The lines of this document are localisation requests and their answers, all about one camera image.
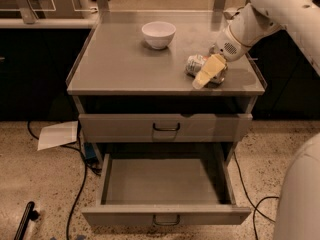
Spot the black cable on left floor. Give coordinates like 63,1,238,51
26,120,103,240

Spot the white paper sheet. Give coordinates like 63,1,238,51
38,121,78,151

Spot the blue box under cabinet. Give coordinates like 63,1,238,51
83,142,97,160

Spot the black cable on floor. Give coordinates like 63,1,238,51
26,120,103,240
232,151,280,240

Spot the crushed 7up can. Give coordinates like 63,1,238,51
185,54,228,84

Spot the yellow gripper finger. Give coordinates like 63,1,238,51
192,54,227,90

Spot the open grey middle drawer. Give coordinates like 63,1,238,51
82,154,251,226

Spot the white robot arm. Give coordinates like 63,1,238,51
193,0,320,240

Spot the white ceramic bowl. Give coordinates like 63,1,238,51
141,21,176,50

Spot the black cable on right floor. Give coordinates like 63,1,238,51
232,151,280,240

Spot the closed grey top drawer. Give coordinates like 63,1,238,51
79,114,252,143

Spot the black power strip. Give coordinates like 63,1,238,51
14,201,40,240

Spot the grey metal drawer cabinet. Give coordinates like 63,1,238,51
67,11,265,155

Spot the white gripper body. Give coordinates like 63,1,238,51
213,27,249,62

